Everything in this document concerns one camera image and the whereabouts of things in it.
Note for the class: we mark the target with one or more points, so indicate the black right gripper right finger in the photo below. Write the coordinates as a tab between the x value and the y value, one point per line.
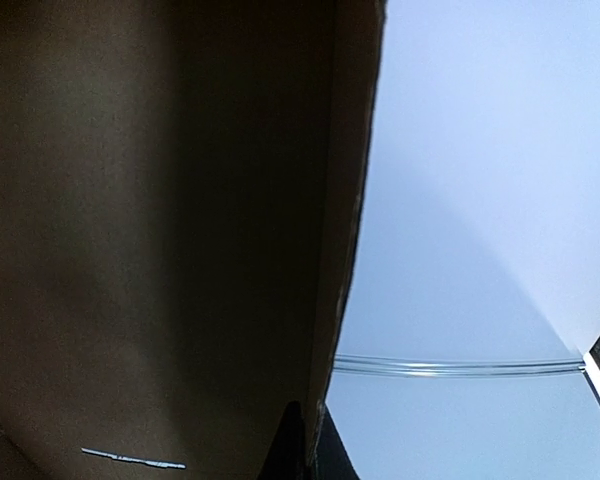
331	461

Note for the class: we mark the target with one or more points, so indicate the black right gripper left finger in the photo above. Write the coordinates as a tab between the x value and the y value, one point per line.
286	456

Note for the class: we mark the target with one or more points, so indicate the brown cardboard box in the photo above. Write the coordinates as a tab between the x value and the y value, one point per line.
181	189

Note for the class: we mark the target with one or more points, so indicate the right aluminium frame post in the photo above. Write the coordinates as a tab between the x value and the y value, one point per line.
385	367

